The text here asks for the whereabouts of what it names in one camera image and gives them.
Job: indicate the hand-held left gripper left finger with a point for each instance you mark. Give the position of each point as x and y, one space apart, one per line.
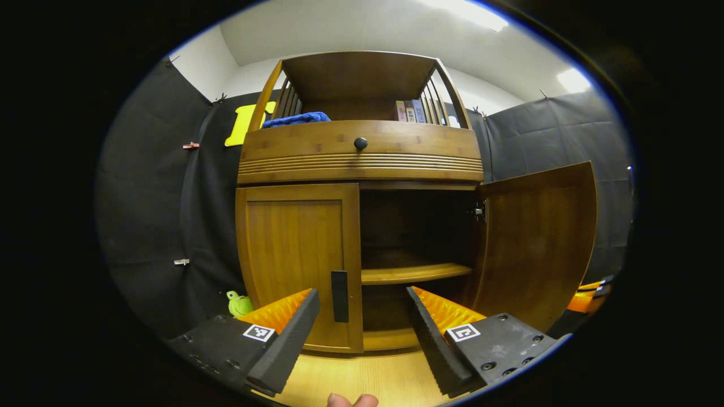
291 339

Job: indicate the black backdrop cloth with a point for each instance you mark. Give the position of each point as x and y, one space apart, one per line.
147 198

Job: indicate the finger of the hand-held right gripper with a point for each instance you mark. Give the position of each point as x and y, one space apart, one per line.
580 302

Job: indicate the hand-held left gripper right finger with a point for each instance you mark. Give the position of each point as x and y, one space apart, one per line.
432 345

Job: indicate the green frog toy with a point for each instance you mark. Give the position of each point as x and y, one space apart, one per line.
238 305

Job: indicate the pink book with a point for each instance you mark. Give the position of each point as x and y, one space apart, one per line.
399 111

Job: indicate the grey book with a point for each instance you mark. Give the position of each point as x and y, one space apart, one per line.
409 112

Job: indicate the wooden cabinet door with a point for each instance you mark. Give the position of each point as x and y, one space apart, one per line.
294 249
537 237

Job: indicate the wooden double-door shoe cabinet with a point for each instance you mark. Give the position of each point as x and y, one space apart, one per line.
362 164

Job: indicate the wooden cabinet drawer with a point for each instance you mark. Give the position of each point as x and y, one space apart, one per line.
424 141

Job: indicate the blue cloth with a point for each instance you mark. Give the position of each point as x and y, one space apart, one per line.
297 118

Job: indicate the small ceiling light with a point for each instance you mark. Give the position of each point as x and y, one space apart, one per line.
574 81

